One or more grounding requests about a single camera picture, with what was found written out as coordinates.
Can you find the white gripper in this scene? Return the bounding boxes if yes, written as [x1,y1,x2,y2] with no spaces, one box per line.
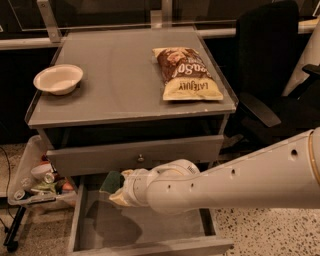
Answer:
[109,169,157,207]

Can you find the green yellow sponge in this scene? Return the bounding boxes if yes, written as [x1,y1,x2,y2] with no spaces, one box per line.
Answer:
[99,171,125,194]

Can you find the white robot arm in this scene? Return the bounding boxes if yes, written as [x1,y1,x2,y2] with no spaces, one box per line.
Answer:
[100,127,320,214]

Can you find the grey top drawer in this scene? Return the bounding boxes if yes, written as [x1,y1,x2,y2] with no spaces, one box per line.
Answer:
[47,135,223,176]

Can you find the round metal drawer knob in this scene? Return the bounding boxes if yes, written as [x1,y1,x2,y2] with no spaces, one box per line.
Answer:
[137,154,145,163]

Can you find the open grey middle drawer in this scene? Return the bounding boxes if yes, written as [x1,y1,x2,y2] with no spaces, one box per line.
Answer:
[67,174,233,256]

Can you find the grey drawer cabinet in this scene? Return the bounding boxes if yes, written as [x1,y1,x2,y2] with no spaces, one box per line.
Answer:
[24,27,240,256]

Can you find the white cup in bin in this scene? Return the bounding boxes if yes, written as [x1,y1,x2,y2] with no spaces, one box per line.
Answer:
[31,163,53,180]

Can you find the white paper bowl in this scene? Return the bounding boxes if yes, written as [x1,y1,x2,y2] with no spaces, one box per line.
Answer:
[33,64,83,95]

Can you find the black stand leg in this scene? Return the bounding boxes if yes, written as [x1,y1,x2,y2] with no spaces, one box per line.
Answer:
[3,206,26,253]

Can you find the brown yellow chip bag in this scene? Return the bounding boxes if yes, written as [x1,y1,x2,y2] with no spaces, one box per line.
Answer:
[153,47,223,101]

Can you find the metal railing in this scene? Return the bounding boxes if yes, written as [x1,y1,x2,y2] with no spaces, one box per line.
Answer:
[0,0,320,52]

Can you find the black office chair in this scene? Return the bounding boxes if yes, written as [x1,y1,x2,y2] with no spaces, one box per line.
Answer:
[221,0,320,154]

